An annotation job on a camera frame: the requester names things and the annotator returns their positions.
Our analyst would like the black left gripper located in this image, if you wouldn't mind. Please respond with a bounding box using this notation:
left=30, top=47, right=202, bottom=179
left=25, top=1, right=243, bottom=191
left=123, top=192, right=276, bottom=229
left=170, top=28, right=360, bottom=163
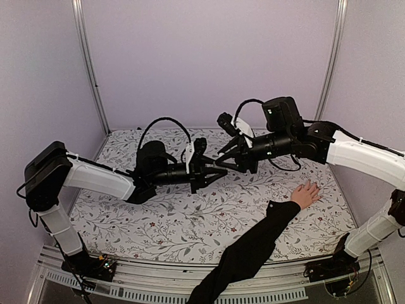
left=150, top=156, right=228, bottom=194

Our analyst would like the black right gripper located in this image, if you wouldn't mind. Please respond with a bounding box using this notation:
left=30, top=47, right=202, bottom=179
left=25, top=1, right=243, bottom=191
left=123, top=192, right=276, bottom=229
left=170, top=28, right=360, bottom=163
left=215, top=129, right=294, bottom=174

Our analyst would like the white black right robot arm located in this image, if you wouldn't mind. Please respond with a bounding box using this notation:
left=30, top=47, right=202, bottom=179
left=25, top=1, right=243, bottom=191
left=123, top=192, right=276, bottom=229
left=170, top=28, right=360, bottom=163
left=215, top=97, right=404, bottom=276

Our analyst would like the black sleeved forearm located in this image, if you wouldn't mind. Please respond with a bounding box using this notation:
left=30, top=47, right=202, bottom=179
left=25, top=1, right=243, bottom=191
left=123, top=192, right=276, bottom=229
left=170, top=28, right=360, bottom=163
left=187, top=201, right=301, bottom=303

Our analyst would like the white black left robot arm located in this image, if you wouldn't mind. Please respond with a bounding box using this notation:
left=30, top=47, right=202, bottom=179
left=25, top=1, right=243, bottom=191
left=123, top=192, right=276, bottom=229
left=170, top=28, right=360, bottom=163
left=16, top=138, right=227, bottom=275

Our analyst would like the person's bare hand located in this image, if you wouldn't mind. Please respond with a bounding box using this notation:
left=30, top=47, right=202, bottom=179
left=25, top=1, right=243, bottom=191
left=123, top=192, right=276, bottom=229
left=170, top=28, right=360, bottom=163
left=290, top=180, right=321, bottom=210

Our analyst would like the floral patterned table mat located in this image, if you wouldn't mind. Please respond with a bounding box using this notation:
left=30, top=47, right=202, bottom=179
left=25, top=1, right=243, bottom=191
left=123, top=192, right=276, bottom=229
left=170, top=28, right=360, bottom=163
left=65, top=127, right=357, bottom=265

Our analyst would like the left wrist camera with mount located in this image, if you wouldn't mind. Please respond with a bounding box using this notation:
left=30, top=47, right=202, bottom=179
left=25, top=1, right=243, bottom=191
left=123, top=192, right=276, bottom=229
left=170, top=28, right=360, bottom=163
left=180, top=137, right=207, bottom=174

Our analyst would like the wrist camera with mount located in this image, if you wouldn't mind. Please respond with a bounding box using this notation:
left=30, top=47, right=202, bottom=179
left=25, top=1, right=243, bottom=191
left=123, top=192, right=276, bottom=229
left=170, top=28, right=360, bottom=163
left=180, top=137, right=207, bottom=174
left=217, top=112, right=255, bottom=148

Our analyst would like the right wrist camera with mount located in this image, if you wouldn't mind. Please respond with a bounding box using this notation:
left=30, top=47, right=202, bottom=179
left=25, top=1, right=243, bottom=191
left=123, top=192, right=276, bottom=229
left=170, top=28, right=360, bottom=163
left=217, top=112, right=255, bottom=148

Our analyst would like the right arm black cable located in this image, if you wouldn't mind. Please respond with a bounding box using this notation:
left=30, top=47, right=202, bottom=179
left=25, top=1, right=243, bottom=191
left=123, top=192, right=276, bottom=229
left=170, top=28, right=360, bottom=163
left=234, top=98, right=303, bottom=172

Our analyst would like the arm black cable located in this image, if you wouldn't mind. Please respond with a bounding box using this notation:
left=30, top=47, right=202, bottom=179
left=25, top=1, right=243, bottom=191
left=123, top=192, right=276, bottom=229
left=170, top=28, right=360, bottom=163
left=234, top=98, right=303, bottom=172
left=138, top=117, right=192, bottom=153

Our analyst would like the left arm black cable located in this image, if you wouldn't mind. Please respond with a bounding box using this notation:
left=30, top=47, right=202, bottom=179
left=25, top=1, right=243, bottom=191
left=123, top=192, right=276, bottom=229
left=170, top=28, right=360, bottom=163
left=138, top=117, right=192, bottom=153

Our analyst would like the right aluminium frame post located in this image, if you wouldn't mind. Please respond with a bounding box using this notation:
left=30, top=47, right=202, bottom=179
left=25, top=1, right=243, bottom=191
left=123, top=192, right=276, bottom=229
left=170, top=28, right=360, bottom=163
left=315, top=0, right=348, bottom=120

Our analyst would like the aluminium frame post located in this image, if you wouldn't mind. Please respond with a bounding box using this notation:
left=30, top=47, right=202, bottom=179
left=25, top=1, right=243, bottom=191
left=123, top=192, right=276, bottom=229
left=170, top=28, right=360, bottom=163
left=72, top=0, right=111, bottom=136
left=315, top=0, right=348, bottom=120

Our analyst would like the aluminium front rail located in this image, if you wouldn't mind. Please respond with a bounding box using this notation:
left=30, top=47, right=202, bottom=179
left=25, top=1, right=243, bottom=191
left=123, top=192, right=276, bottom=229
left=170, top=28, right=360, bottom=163
left=25, top=246, right=400, bottom=303

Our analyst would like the left aluminium frame post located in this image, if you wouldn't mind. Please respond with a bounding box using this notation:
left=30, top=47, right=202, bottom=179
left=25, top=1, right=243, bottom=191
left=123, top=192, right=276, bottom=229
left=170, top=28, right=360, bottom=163
left=72, top=0, right=111, bottom=136

